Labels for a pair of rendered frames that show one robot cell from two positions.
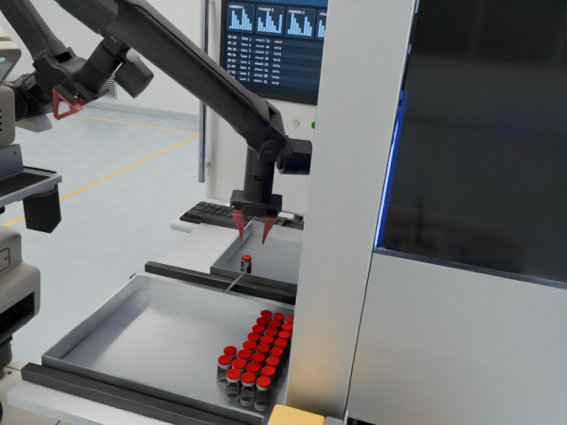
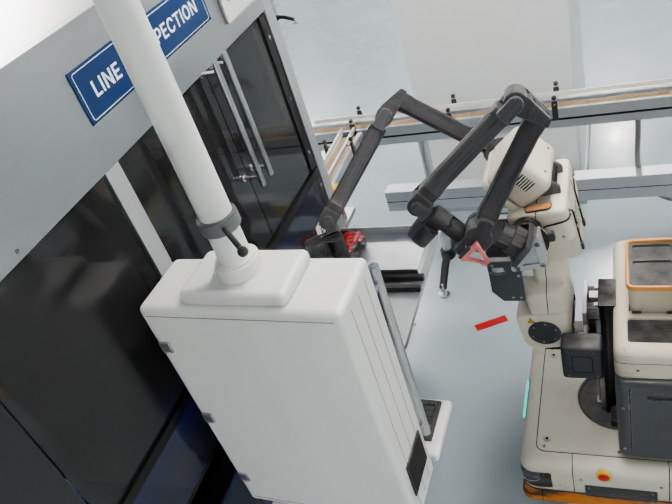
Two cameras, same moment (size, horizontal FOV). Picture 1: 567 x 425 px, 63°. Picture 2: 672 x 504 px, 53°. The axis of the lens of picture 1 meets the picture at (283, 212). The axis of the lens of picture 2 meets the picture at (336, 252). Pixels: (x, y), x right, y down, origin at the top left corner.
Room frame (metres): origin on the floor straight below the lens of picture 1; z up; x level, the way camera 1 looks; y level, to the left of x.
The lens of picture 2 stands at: (2.63, 0.54, 2.38)
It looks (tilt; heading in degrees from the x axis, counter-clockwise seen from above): 35 degrees down; 196
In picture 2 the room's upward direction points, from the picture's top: 20 degrees counter-clockwise
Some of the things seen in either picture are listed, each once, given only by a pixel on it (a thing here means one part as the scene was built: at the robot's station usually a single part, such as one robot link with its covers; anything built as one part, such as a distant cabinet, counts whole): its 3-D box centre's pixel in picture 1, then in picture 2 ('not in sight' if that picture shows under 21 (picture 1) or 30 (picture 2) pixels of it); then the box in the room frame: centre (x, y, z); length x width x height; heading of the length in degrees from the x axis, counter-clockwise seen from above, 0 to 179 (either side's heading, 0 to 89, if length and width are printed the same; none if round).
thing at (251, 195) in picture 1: (257, 189); (341, 256); (0.87, 0.05, 1.08); 0.10 x 0.07 x 0.07; 92
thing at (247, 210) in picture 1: (258, 222); not in sight; (0.87, 0.05, 1.01); 0.07 x 0.07 x 0.09; 2
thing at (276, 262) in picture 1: (303, 261); not in sight; (0.93, -0.05, 0.90); 0.34 x 0.26 x 0.04; 77
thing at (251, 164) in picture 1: (263, 159); (334, 243); (0.87, 0.05, 1.14); 0.07 x 0.06 x 0.07; 106
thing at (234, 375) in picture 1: (251, 352); (353, 250); (0.60, 0.03, 0.90); 0.18 x 0.02 x 0.05; 167
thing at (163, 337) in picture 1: (187, 339); (381, 250); (0.63, 0.14, 0.90); 0.34 x 0.26 x 0.04; 77
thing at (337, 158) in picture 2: not in sight; (329, 174); (0.02, -0.11, 0.92); 0.69 x 0.15 x 0.16; 167
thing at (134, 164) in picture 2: not in sight; (207, 206); (1.10, -0.20, 1.50); 0.47 x 0.01 x 0.59; 167
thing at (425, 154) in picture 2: not in sight; (436, 200); (-0.31, 0.30, 0.46); 0.09 x 0.09 x 0.77; 77
